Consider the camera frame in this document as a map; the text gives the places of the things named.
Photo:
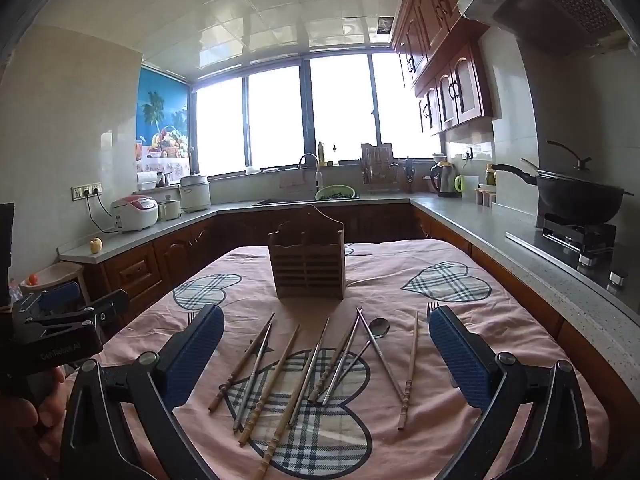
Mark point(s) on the electric kettle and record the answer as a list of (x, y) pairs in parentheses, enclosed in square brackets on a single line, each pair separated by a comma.
[(443, 176)]

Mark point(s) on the gas stove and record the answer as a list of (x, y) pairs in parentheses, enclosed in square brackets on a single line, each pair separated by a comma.
[(589, 249)]

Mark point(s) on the fruit beach poster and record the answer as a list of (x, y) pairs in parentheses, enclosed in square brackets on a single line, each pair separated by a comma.
[(162, 126)]

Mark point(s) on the dish drying rack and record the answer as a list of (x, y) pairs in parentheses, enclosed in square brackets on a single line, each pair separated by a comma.
[(379, 167)]

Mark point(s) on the wooden utensil holder box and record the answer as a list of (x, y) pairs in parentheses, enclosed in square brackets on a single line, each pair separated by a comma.
[(307, 256)]

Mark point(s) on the spice jar set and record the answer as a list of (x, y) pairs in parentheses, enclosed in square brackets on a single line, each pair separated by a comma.
[(486, 195)]

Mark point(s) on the green colander basket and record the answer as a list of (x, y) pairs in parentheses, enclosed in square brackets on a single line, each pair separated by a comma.
[(336, 192)]

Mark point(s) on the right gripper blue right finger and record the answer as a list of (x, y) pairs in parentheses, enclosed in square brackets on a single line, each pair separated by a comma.
[(555, 441)]

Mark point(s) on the yellow apple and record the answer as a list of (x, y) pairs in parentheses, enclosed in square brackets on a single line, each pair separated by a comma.
[(96, 245)]

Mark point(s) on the green mug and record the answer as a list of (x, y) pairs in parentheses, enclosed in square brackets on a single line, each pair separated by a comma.
[(467, 186)]

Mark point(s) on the upper wooden cabinets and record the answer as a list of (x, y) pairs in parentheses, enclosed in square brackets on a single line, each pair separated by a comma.
[(440, 57)]

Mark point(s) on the sink faucet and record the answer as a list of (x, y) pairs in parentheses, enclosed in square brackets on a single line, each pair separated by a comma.
[(312, 161)]

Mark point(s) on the metal fork right side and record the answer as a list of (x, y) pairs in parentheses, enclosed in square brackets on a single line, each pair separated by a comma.
[(431, 307)]

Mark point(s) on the wooden stool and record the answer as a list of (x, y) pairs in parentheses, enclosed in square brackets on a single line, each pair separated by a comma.
[(56, 275)]

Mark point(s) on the black wok with lid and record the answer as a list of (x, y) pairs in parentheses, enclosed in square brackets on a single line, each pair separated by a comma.
[(574, 197)]

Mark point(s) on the person's left hand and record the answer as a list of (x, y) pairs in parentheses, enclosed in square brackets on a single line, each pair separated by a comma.
[(20, 413)]

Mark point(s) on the range hood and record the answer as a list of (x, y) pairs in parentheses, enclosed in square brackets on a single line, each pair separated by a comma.
[(561, 27)]

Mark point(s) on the white tall cooker pot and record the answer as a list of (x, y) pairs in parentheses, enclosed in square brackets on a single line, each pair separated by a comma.
[(194, 193)]

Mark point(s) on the wooden chopstick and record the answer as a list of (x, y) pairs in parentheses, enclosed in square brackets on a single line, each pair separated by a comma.
[(403, 416), (222, 390), (283, 422), (315, 392), (254, 415)]

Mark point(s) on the metal fork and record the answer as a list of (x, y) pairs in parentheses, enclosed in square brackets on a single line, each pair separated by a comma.
[(192, 316), (431, 307)]

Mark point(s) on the wall power outlet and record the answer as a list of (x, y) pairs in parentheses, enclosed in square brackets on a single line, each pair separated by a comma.
[(80, 192)]

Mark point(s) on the metal fork left side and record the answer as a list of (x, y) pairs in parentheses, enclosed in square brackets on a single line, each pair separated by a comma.
[(192, 316)]

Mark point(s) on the yellow bottle on sill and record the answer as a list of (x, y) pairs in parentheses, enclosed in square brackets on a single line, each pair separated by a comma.
[(321, 155)]

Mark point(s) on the pink white rice cooker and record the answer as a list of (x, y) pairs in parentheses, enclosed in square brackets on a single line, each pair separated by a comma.
[(134, 213)]

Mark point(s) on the pink heart-pattern tablecloth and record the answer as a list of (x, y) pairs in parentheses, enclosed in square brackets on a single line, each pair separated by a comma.
[(392, 412)]

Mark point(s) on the lower wooden cabinets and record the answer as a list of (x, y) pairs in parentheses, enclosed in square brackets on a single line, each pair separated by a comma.
[(599, 338)]

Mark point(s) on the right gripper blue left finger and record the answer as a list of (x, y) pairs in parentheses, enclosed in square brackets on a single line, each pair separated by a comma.
[(97, 442)]

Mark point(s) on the wooden cabinets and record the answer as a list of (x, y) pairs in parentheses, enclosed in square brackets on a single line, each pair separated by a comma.
[(599, 338), (440, 57)]

